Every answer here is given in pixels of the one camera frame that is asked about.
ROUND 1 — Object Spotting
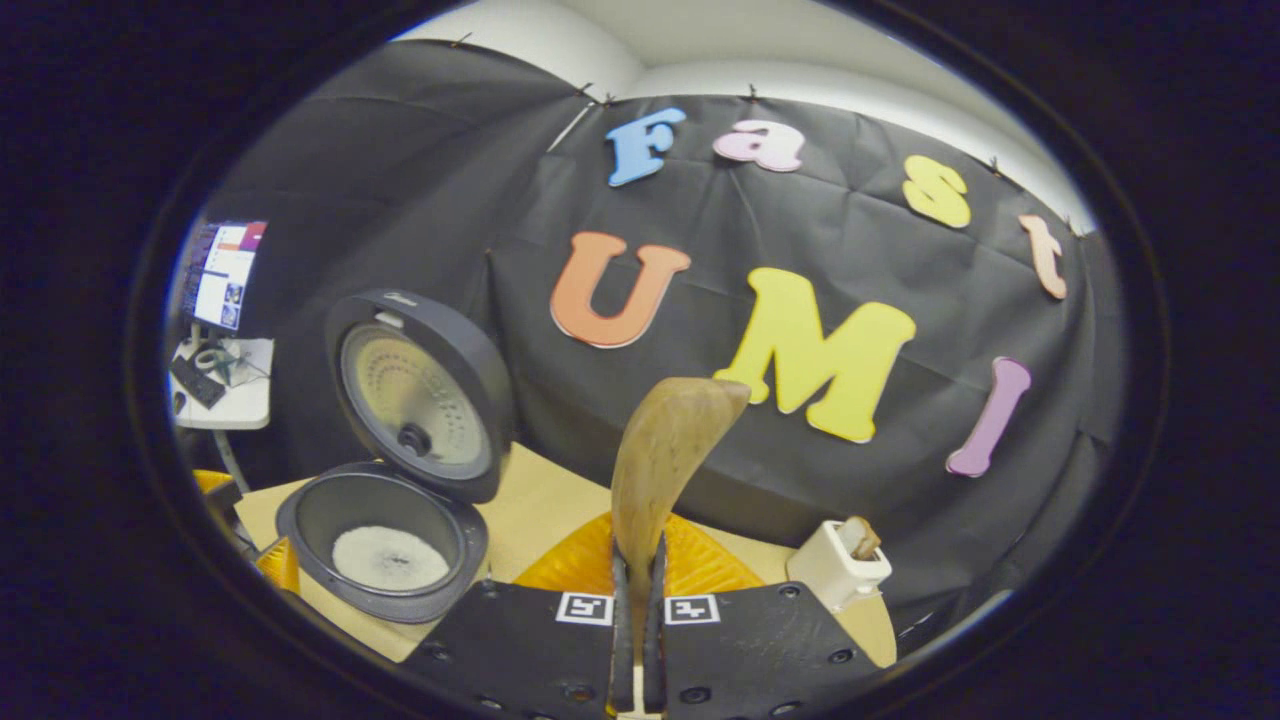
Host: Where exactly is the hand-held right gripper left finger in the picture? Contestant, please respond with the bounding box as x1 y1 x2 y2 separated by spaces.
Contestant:
400 512 641 720

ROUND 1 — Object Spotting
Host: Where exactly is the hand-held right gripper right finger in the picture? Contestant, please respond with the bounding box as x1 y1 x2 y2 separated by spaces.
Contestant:
645 512 891 720

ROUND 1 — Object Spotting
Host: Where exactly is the white rice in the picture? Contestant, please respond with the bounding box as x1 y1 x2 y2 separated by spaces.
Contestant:
332 527 451 591

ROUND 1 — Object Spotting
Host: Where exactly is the wooden spoon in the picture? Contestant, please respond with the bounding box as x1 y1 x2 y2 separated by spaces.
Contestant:
610 377 751 716

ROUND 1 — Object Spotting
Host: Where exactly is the dark grey rice cooker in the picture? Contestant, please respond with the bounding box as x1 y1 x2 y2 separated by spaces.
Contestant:
275 288 516 626

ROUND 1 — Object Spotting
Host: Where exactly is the white side table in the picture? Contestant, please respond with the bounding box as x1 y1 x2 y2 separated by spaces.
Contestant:
168 335 276 431

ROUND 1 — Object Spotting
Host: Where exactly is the black keyboard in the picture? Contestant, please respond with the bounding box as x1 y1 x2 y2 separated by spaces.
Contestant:
170 355 227 409

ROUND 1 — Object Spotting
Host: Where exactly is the white toaster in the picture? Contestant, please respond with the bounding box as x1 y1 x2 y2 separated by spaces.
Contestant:
786 518 893 613

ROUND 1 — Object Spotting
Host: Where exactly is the black backdrop cloth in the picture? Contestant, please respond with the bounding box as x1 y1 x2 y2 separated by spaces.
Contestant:
200 40 1126 651

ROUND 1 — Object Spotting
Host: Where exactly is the computer monitor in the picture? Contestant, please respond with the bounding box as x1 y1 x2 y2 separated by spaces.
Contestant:
180 220 269 333

